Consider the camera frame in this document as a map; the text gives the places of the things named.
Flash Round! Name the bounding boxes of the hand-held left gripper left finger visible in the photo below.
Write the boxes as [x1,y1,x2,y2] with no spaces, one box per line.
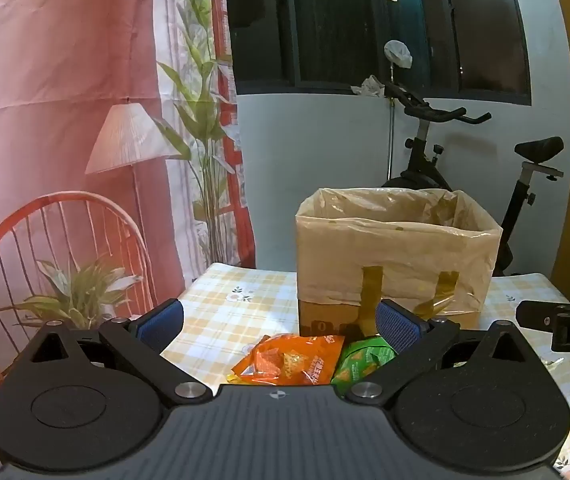
[15,299,214,408]

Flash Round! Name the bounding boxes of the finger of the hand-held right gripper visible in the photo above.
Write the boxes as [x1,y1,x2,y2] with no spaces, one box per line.
[516,300,570,333]

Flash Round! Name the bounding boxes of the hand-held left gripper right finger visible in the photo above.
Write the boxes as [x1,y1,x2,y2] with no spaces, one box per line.
[340,299,541,406]

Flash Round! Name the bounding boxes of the green snack bag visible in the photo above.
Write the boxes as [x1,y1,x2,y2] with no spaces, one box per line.
[331,334,398,397]

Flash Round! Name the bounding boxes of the cardboard box with plastic liner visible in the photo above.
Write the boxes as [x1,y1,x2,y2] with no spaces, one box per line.
[295,187,503,338]

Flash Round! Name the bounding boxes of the orange snack bag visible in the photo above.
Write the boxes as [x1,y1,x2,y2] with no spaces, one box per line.
[229,332,347,387]

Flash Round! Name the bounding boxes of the black exercise bike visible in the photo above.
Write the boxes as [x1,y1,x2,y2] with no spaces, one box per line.
[380,80,566,278]

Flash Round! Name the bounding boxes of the thin metal pole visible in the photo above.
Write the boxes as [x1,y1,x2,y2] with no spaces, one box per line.
[387,60,397,181]

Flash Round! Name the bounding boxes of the crumpled white plastic bag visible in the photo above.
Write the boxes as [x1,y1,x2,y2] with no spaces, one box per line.
[351,75,388,97]

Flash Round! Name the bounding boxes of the dark window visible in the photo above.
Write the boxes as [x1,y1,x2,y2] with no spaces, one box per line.
[225,0,533,107]

